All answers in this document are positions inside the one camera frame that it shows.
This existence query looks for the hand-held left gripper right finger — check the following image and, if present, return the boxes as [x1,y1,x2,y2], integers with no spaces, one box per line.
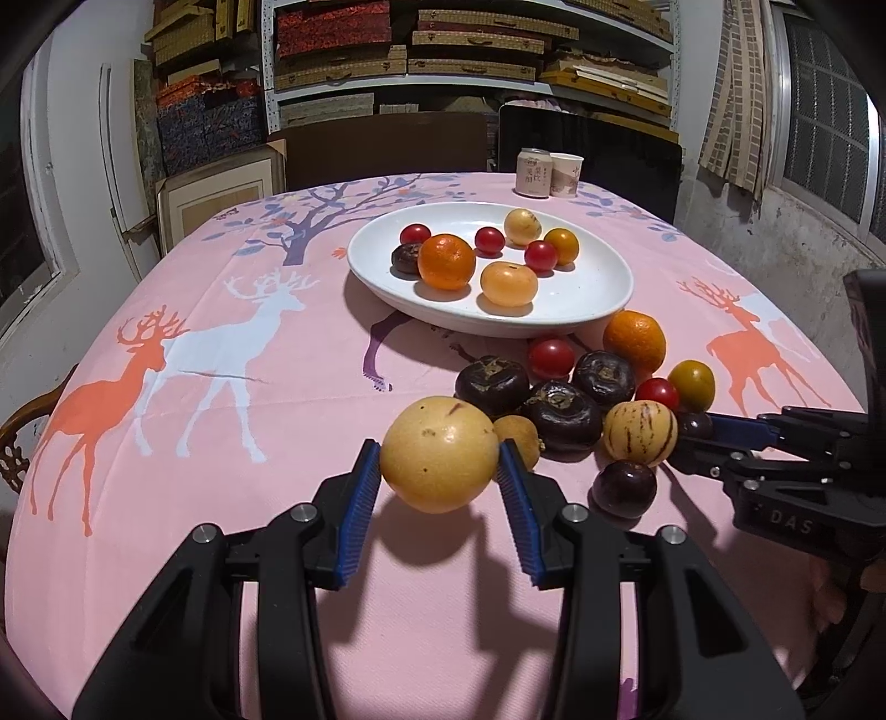
[494,438,807,720]

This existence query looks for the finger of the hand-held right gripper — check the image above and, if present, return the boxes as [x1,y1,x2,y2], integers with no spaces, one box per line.
[668,438,843,487]
[704,407,870,462]

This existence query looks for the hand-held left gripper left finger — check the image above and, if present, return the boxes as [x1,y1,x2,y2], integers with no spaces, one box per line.
[73,439,383,720]

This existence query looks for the dark purple plum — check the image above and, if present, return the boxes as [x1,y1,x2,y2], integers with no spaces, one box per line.
[590,459,658,519]
[674,410,714,444]

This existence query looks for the orange yellow cherry tomato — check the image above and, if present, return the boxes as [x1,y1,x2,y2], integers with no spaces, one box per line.
[543,228,580,266]
[666,360,716,414]

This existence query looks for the striped pepino melon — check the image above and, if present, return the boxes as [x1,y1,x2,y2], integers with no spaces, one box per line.
[602,399,679,466]

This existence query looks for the small tan longan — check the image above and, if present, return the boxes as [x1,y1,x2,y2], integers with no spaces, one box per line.
[493,414,541,472]

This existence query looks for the large yellow plum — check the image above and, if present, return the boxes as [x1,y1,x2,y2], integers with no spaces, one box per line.
[380,395,501,515]

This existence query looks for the orange mandarin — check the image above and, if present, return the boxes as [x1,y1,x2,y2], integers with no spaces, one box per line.
[416,234,478,291]
[602,310,667,375]

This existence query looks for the white oval plate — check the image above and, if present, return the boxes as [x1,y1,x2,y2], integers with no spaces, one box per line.
[347,202,634,339]

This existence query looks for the yellow orange persimmon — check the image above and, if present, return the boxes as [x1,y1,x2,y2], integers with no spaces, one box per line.
[480,260,539,307]

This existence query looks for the pale yellow plum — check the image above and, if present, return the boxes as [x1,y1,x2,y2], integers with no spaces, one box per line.
[503,208,543,248]

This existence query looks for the person's right hand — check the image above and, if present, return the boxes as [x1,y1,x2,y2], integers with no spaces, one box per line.
[810,556,854,630]

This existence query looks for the pink deer print tablecloth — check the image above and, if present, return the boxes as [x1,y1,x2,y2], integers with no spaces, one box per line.
[7,169,873,720]

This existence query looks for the black glossy panel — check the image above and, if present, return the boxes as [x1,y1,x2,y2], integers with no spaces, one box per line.
[497,102,684,226]

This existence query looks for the printed paper cup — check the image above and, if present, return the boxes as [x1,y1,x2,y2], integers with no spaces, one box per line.
[550,153,586,199]

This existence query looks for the window with metal grille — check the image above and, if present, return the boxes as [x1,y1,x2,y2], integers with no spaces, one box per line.
[765,7,886,246]

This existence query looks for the checked hanging cloth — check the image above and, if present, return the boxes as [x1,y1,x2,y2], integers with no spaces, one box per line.
[696,0,786,203]

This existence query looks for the beige drink can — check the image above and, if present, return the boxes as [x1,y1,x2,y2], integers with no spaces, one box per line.
[516,147,553,198]

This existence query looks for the carved wooden chair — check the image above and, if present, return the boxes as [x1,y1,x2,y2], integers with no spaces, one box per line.
[0,366,79,494]

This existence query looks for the wooden framed panel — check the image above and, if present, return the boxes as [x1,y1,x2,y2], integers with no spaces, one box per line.
[156,140,287,251]

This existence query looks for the dark brown board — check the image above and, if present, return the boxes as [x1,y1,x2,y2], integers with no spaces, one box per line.
[284,112,498,193]

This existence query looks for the blue patterned fabric boxes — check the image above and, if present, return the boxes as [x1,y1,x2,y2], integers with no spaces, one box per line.
[156,97,270,177]

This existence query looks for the white long board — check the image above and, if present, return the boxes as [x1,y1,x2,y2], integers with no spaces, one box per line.
[99,61,162,274]

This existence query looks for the white metal shelf rack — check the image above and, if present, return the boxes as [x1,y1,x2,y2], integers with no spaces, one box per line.
[261,0,683,136]

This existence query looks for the grey marble slab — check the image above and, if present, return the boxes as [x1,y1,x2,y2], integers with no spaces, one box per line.
[131,57,168,179]

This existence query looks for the orange red fabric box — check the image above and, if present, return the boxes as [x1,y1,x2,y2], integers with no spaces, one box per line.
[156,75,265,110]

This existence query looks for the shelf of flat gift boxes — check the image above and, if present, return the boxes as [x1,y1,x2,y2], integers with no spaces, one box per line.
[273,0,676,129]

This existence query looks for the large red patterned box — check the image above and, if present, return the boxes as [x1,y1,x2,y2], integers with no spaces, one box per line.
[275,17,390,60]

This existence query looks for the pile of yellow cardboard boxes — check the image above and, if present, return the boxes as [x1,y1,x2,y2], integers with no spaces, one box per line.
[144,0,260,70]

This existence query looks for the flat red patterned box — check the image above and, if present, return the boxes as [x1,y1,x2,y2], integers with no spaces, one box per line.
[277,1,393,22]

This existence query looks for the aluminium frame window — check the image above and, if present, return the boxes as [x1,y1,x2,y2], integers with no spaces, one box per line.
[0,55,80,340]

